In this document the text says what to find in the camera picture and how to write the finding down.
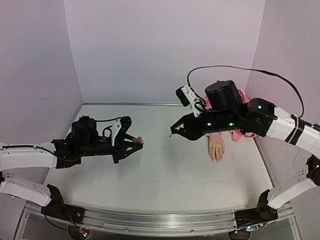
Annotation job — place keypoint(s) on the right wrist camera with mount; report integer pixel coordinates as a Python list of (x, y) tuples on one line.
[(189, 98)]

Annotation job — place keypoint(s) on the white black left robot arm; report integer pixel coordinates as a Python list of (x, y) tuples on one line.
[(51, 155)]

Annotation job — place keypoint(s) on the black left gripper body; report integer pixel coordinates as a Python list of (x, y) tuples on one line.
[(93, 150)]

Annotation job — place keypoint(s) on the pink zip hoodie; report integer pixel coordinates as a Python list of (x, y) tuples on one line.
[(236, 133)]

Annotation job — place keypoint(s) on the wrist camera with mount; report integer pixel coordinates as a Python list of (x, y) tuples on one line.
[(189, 98), (118, 130)]

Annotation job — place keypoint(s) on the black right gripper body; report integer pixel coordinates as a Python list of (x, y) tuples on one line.
[(198, 126)]

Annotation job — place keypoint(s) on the mannequin hand with long nails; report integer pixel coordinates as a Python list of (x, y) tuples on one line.
[(216, 148)]

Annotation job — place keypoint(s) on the pink nail polish bottle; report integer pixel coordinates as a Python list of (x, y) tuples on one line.
[(138, 140)]

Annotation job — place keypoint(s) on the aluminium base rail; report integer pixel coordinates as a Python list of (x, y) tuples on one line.
[(88, 224)]

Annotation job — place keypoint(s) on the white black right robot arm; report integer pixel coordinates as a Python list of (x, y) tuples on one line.
[(258, 116)]

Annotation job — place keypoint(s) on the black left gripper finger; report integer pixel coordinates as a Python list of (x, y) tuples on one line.
[(127, 137), (128, 149)]

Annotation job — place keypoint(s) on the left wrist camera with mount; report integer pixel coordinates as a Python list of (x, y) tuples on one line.
[(118, 130)]

